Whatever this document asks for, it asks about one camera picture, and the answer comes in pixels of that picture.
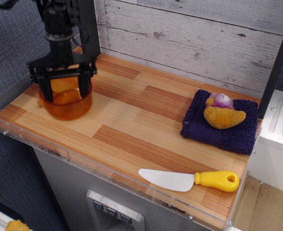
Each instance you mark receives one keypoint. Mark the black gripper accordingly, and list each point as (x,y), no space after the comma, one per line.
(61,61)

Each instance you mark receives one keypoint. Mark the orange transparent plastic pot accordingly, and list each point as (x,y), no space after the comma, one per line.
(67,103)

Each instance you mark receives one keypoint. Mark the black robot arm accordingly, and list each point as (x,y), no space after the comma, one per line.
(59,18)

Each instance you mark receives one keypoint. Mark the purple terry cloth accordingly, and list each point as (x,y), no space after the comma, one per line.
(239,139)

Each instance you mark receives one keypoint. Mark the clear acrylic table guard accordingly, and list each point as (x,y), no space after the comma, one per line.
(134,122)

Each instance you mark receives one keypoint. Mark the grey toy fridge cabinet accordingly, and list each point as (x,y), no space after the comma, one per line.
(70,182)

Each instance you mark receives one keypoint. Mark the silver dispenser button panel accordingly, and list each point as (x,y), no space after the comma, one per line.
(109,215)

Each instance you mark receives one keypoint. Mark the yellow object bottom left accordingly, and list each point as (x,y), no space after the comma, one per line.
(16,225)

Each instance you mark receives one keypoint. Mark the purple toy onion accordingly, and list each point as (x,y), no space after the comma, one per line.
(220,100)

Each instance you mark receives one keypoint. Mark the yellow plush croissant toy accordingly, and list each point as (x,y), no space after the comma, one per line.
(223,118)

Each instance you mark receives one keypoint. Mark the white toy sink unit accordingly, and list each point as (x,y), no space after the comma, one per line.
(266,162)

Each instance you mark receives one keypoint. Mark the black left vertical post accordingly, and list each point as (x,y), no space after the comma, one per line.
(88,28)

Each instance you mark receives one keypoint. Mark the black vertical post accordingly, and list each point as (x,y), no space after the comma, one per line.
(88,28)
(271,84)

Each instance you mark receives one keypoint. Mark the white knife yellow handle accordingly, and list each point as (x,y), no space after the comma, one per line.
(224,180)

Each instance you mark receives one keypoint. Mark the black right vertical post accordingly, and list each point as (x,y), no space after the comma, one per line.
(271,84)

